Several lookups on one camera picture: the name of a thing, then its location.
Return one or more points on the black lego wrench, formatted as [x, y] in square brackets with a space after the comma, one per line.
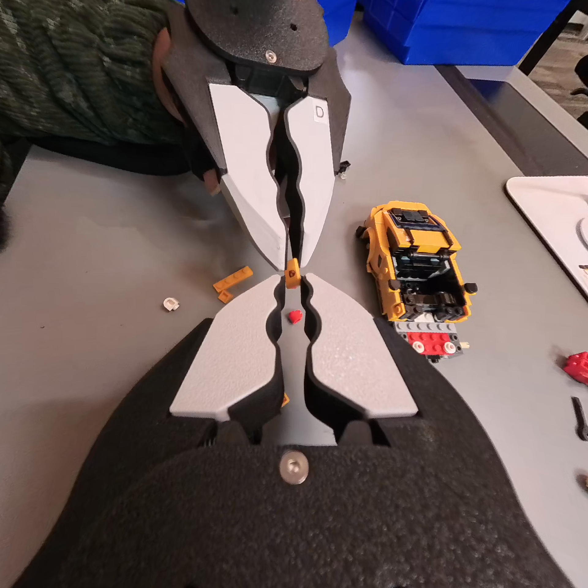
[579, 418]

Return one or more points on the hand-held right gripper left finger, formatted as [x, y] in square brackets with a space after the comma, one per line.
[229, 363]

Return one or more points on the white lego piece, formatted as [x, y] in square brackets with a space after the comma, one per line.
[171, 304]

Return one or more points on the red black lego piece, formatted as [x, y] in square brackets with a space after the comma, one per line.
[578, 367]

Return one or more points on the black office chair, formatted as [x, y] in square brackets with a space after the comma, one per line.
[582, 78]

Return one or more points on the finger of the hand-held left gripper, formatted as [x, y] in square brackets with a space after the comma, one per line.
[314, 174]
[243, 160]

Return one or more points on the small orange lego brick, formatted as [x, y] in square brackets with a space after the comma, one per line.
[292, 274]

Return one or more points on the orange lego plate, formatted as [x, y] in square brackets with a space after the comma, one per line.
[234, 280]

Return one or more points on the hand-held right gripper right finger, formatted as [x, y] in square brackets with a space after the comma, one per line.
[358, 367]

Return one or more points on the yellow lego car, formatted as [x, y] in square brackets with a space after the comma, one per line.
[413, 275]

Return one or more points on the black table leg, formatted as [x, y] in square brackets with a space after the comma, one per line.
[551, 41]

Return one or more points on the white book stand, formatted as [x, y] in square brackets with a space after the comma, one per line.
[546, 216]

